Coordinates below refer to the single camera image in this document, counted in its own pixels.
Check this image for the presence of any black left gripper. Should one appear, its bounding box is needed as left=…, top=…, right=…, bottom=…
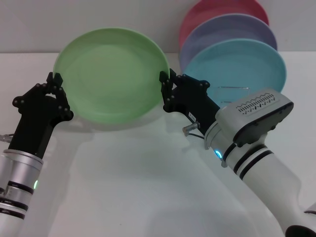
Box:
left=8, top=72, right=75, bottom=160

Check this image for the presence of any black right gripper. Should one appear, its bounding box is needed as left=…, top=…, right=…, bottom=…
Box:
left=159, top=69, right=221, bottom=135

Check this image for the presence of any green plate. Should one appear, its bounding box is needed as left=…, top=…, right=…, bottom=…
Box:
left=54, top=27, right=170, bottom=131

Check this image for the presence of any teal blue plate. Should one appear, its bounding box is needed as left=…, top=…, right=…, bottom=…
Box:
left=181, top=39, right=287, bottom=109

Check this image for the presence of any purple plate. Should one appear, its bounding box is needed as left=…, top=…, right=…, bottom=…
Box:
left=179, top=13, right=278, bottom=70

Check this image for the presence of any red plate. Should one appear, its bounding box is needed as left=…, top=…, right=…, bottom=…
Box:
left=179, top=0, right=270, bottom=52

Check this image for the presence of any right gripper cable with connector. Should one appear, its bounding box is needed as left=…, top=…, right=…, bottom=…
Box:
left=182, top=121, right=205, bottom=139

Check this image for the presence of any gripper cable with connector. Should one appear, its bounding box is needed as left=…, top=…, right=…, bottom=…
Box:
left=0, top=133, right=14, bottom=145
left=182, top=121, right=205, bottom=139

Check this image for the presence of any metal wire plate rack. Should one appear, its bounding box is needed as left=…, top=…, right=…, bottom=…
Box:
left=204, top=85, right=250, bottom=151

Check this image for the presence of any left gripper cable with connector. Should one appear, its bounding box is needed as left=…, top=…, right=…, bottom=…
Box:
left=0, top=133, right=14, bottom=145

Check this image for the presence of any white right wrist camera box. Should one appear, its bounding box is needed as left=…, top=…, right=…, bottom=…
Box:
left=216, top=88, right=294, bottom=148

